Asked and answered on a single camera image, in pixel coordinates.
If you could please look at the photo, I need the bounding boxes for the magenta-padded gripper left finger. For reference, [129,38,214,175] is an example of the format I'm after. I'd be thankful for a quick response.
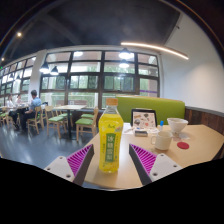
[43,143,95,187]

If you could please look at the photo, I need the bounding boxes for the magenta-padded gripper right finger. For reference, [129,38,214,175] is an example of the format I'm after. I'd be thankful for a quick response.
[128,143,184,186]

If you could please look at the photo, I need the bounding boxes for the yellow drink bottle orange cap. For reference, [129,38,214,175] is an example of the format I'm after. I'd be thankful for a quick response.
[98,97,125,174]

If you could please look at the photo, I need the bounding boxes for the white ribbed mug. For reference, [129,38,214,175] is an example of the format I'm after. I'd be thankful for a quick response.
[150,130,174,151]

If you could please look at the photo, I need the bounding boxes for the flat round red coaster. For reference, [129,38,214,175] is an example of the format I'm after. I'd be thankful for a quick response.
[176,141,190,150]

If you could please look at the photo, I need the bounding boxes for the small dark box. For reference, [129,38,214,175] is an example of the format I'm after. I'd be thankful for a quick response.
[134,129,149,137]

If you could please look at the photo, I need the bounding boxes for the white bowl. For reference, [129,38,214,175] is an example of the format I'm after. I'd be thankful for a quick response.
[166,117,189,135]

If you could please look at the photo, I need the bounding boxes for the wooden chairs with green seats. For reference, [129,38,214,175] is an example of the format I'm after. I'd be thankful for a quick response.
[0,105,100,143]

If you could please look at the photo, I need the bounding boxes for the black-framed picture stand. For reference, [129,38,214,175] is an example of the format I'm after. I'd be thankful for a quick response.
[130,108,158,129]

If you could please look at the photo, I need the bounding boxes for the green upholstered bench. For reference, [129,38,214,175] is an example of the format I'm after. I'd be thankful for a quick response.
[115,95,186,126]

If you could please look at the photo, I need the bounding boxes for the light wooden dining table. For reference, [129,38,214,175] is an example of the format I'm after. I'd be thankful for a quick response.
[53,104,88,140]

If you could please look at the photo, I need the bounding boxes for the person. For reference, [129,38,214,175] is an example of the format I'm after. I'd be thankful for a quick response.
[14,94,25,108]
[18,89,43,132]
[4,94,17,118]

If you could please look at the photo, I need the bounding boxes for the black pendant lamps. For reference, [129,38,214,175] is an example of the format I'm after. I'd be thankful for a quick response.
[39,47,134,76]

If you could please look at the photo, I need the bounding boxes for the long curved light strip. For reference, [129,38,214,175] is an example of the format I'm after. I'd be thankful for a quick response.
[120,41,190,61]

